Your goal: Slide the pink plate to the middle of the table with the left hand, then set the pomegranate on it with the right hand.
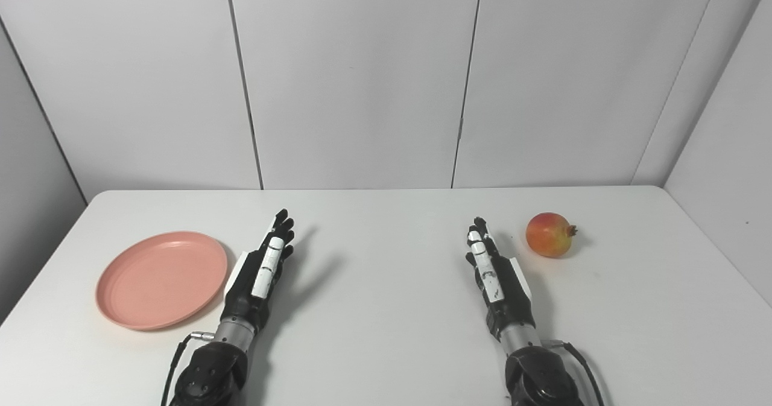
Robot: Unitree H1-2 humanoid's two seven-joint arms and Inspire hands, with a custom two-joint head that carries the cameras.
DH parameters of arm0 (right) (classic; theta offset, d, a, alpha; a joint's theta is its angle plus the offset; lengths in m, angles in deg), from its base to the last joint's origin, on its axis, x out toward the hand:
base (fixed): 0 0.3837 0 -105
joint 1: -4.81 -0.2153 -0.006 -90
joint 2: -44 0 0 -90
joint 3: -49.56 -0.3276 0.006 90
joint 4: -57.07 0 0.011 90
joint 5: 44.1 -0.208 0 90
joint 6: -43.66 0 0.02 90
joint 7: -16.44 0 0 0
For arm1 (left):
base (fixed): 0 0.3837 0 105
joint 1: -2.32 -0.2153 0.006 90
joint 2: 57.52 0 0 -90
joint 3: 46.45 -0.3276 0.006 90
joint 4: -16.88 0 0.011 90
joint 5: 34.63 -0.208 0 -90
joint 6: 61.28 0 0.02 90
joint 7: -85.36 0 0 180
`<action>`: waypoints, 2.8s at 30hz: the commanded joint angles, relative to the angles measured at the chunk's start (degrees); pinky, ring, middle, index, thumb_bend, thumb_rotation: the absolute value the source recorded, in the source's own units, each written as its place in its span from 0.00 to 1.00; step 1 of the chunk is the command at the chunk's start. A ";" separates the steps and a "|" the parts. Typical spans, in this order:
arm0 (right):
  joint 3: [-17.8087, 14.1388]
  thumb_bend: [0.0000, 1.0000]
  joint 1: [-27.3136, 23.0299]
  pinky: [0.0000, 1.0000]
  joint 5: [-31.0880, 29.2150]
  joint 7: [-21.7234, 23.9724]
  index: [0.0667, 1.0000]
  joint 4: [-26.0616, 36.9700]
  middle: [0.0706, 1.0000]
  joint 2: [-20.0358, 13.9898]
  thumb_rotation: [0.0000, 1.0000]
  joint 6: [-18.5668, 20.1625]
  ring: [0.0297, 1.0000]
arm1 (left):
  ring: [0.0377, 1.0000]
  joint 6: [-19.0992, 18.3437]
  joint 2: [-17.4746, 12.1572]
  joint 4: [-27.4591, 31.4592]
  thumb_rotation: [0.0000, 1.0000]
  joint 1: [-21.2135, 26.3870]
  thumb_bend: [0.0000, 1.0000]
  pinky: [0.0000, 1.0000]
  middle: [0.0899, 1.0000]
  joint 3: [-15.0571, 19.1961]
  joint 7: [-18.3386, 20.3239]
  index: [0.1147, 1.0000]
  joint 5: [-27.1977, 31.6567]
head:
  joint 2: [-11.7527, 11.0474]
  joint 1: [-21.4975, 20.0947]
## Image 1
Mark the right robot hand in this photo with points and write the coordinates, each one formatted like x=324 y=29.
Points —
x=497 y=282

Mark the red yellow pomegranate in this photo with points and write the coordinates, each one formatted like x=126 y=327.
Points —
x=547 y=234

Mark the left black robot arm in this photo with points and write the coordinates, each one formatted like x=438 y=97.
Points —
x=220 y=358

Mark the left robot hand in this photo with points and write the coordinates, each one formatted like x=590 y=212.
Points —
x=256 y=276

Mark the pink plate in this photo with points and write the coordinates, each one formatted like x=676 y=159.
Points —
x=161 y=280

